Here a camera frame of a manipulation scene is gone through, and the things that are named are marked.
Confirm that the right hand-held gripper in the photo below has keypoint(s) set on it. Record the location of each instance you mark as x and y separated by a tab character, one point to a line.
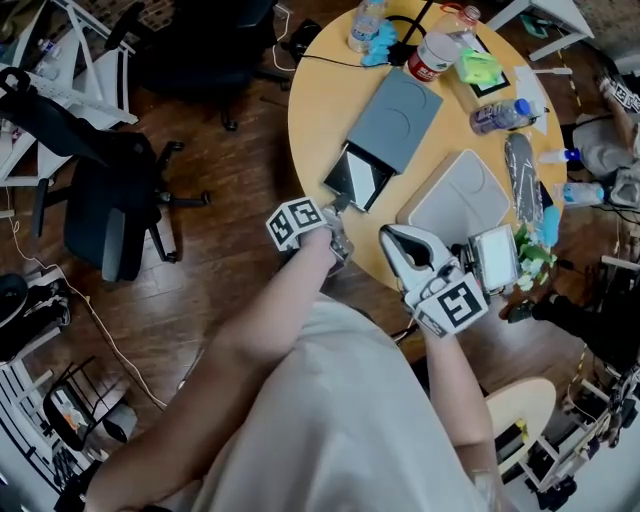
452	302

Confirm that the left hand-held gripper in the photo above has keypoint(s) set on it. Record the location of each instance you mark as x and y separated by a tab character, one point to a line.
295	222

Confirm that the black drawer of grey box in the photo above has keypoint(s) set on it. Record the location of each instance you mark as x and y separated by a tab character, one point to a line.
360	177

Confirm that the grey box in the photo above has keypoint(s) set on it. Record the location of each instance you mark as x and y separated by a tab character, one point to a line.
395	117

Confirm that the person's left forearm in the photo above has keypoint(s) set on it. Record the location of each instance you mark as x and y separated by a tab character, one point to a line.
280	310

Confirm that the person's right forearm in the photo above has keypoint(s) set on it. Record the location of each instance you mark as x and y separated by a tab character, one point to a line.
455	385

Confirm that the beige box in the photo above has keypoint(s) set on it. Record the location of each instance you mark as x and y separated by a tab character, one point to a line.
457	195

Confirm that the small clear screen device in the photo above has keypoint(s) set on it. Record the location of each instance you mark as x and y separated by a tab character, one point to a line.
495	255

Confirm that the artificial white flowers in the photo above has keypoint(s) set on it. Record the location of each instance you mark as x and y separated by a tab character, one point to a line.
532	255

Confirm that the black mini skateboard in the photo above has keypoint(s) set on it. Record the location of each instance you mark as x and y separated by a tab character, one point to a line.
522	175

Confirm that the blue cloth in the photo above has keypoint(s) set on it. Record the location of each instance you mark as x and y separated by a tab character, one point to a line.
551	227

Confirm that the purple label bottle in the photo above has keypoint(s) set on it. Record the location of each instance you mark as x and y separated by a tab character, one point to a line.
500	116

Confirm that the blue glove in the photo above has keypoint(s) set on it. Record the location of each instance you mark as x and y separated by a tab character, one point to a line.
380	45

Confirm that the red and white canister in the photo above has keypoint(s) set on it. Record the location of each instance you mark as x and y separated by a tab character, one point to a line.
432	57

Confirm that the blue label water bottle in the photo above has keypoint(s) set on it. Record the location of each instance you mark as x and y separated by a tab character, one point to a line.
580	194

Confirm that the black framed white board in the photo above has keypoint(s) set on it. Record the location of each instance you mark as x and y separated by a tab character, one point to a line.
492	89

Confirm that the clear water bottle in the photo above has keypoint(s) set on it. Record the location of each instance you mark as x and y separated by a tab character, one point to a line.
365	25

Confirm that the person's white shirt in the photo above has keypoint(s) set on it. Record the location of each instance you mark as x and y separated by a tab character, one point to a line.
340	425

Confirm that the green wipes packet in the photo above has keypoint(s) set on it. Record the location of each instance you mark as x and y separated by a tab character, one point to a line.
477	67

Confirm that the white paper sheet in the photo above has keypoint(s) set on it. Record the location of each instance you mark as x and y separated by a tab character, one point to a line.
530	82

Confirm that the black office chair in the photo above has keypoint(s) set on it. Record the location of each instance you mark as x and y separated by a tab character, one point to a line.
100	200
200	55

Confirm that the white table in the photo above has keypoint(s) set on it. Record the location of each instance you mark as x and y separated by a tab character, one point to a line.
545	20

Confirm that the grey bin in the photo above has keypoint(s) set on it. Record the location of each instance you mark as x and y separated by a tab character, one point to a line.
120	424

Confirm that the white desk frame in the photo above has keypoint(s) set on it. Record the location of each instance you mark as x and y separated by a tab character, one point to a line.
95	90

